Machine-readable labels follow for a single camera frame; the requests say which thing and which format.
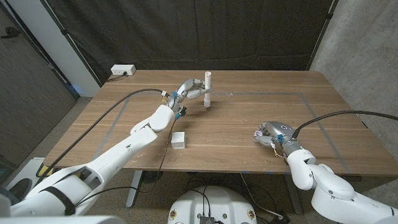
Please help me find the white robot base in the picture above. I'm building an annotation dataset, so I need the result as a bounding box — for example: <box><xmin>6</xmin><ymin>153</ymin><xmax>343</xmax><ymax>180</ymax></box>
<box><xmin>167</xmin><ymin>185</ymin><xmax>258</xmax><ymax>224</ymax></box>

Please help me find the white robot chest shell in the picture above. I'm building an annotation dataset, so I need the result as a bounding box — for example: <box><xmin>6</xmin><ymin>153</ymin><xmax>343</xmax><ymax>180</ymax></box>
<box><xmin>0</xmin><ymin>215</ymin><xmax>127</xmax><ymax>224</ymax></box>

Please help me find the black backdrop stand pole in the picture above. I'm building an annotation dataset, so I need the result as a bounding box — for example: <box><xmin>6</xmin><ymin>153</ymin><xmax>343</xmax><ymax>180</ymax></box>
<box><xmin>307</xmin><ymin>0</ymin><xmax>339</xmax><ymax>71</ymax></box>
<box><xmin>39</xmin><ymin>0</ymin><xmax>103</xmax><ymax>87</ymax></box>

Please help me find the black power strip cord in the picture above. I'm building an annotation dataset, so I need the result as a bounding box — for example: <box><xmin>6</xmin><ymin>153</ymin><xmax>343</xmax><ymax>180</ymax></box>
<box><xmin>106</xmin><ymin>71</ymin><xmax>128</xmax><ymax>83</ymax></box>

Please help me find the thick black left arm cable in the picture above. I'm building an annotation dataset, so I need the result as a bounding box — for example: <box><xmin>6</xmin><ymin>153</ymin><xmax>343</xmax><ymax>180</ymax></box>
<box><xmin>35</xmin><ymin>88</ymin><xmax>171</xmax><ymax>187</ymax></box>

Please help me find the white cube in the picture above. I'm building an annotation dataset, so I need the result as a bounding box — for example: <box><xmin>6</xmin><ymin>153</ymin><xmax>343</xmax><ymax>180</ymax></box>
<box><xmin>170</xmin><ymin>131</ymin><xmax>187</xmax><ymax>149</ymax></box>

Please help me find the white floor panel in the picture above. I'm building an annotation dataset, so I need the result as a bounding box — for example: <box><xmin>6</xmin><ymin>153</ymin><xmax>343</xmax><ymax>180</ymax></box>
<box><xmin>6</xmin><ymin>157</ymin><xmax>46</xmax><ymax>190</ymax></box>

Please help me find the black cable on base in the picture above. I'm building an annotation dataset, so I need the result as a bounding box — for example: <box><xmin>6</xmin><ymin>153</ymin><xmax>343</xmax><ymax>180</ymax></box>
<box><xmin>189</xmin><ymin>186</ymin><xmax>212</xmax><ymax>217</ymax></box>

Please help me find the white table leg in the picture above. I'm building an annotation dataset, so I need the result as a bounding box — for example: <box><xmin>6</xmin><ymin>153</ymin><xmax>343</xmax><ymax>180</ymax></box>
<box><xmin>126</xmin><ymin>170</ymin><xmax>144</xmax><ymax>208</ymax></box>

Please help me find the white PVC pipe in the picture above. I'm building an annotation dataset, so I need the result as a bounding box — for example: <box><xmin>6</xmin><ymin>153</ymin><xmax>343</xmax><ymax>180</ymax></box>
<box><xmin>203</xmin><ymin>71</ymin><xmax>213</xmax><ymax>108</ymax></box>

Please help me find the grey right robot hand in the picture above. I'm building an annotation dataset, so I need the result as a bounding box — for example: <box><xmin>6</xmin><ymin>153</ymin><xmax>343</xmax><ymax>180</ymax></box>
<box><xmin>252</xmin><ymin>120</ymin><xmax>305</xmax><ymax>158</ymax></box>

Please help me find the grey table leg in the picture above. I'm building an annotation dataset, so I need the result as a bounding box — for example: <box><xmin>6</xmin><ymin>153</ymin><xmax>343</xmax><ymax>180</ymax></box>
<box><xmin>283</xmin><ymin>174</ymin><xmax>304</xmax><ymax>215</ymax></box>

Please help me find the yellow floor object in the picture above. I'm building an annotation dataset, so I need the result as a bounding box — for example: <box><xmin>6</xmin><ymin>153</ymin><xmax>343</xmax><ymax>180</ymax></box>
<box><xmin>39</xmin><ymin>164</ymin><xmax>53</xmax><ymax>177</ymax></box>

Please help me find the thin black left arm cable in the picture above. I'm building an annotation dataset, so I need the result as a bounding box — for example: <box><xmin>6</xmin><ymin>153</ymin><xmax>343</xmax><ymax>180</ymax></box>
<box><xmin>74</xmin><ymin>116</ymin><xmax>180</xmax><ymax>208</ymax></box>

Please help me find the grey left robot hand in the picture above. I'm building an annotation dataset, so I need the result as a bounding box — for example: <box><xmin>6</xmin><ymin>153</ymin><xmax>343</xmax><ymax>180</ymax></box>
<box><xmin>167</xmin><ymin>78</ymin><xmax>213</xmax><ymax>113</ymax></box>

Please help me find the white floor cable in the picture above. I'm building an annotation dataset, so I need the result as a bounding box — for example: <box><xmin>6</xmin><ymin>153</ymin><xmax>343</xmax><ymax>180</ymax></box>
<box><xmin>239</xmin><ymin>172</ymin><xmax>284</xmax><ymax>218</ymax></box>

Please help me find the black round floor object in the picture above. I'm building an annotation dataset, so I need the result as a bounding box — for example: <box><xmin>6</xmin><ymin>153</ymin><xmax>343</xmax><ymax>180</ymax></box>
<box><xmin>141</xmin><ymin>170</ymin><xmax>164</xmax><ymax>184</ymax></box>

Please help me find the black power adapter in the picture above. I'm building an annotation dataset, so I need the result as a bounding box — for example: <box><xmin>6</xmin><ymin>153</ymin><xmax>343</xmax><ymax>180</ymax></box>
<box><xmin>269</xmin><ymin>213</ymin><xmax>292</xmax><ymax>224</ymax></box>

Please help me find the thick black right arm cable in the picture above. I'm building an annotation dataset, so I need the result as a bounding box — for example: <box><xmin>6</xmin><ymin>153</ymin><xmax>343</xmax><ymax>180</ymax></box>
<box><xmin>291</xmin><ymin>110</ymin><xmax>398</xmax><ymax>139</ymax></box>

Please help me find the white power strip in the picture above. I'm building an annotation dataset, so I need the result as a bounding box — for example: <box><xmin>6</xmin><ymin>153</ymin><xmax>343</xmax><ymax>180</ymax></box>
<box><xmin>110</xmin><ymin>64</ymin><xmax>137</xmax><ymax>76</ymax></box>

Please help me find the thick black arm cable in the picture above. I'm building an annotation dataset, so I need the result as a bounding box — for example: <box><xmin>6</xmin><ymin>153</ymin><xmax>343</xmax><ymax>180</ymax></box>
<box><xmin>291</xmin><ymin>110</ymin><xmax>398</xmax><ymax>139</ymax></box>
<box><xmin>35</xmin><ymin>88</ymin><xmax>171</xmax><ymax>187</ymax></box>

